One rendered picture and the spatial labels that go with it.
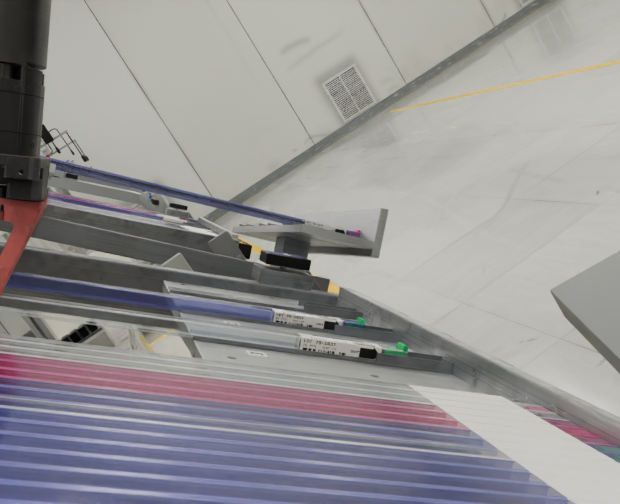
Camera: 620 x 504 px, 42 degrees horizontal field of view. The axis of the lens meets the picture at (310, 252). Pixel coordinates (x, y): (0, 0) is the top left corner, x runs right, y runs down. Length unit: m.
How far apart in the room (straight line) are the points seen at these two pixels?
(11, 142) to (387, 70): 8.35
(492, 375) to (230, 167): 7.84
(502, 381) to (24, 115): 0.34
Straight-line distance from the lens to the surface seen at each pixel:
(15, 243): 0.53
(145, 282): 0.85
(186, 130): 8.30
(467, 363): 0.58
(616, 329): 0.82
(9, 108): 0.52
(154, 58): 8.35
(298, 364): 0.52
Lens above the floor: 0.97
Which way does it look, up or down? 12 degrees down
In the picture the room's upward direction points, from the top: 32 degrees counter-clockwise
